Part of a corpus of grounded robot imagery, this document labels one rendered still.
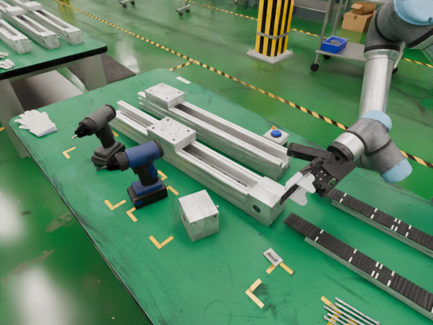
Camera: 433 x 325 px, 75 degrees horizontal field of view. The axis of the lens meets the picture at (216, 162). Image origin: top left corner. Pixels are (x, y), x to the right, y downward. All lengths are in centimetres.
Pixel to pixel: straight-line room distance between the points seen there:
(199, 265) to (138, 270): 17
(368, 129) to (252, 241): 45
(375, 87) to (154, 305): 87
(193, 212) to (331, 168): 39
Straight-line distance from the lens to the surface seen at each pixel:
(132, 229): 95
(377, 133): 84
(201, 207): 85
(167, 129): 111
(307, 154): 78
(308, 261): 90
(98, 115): 109
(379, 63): 101
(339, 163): 80
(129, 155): 87
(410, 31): 93
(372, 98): 99
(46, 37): 252
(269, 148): 111
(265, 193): 90
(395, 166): 87
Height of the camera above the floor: 153
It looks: 41 degrees down
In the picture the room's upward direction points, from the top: straight up
